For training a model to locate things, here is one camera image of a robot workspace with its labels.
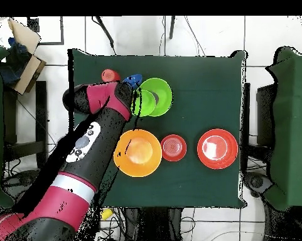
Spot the large orange plastic bowl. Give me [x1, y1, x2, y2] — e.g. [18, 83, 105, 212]
[113, 129, 163, 178]

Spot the small green plastic bowl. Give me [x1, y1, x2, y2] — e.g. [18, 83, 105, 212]
[131, 89, 157, 118]

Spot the large green plastic bowl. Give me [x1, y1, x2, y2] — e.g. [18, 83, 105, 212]
[139, 77, 173, 118]

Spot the dark blue plastic bowl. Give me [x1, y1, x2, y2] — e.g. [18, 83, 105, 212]
[122, 73, 143, 90]

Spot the large red plastic bowl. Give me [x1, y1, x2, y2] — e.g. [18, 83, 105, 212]
[197, 128, 239, 170]

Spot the red plastic cup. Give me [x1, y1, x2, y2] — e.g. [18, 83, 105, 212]
[100, 68, 122, 83]

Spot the yellow plastic cup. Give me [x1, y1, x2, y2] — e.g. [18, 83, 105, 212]
[100, 207, 114, 222]

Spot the small red plastic bowl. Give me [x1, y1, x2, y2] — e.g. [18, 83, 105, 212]
[160, 134, 188, 162]

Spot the dark green table cloth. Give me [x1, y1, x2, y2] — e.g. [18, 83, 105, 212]
[68, 48, 247, 209]

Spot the black pole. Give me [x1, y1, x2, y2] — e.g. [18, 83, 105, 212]
[168, 16, 177, 40]

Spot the black chair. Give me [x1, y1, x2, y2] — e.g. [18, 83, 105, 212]
[256, 83, 278, 147]

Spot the grey chair base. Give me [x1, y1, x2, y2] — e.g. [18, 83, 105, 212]
[242, 171, 274, 198]

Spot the cardboard box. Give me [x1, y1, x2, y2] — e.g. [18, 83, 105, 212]
[7, 17, 47, 96]

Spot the blue cloth bundle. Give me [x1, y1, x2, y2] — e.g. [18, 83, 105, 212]
[0, 37, 32, 85]

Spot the tangle of cables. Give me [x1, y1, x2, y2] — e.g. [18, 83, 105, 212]
[2, 135, 127, 241]

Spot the thin black cable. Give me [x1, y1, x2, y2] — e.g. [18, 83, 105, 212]
[183, 16, 207, 56]

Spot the thick black cable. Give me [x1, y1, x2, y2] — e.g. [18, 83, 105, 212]
[91, 16, 118, 56]

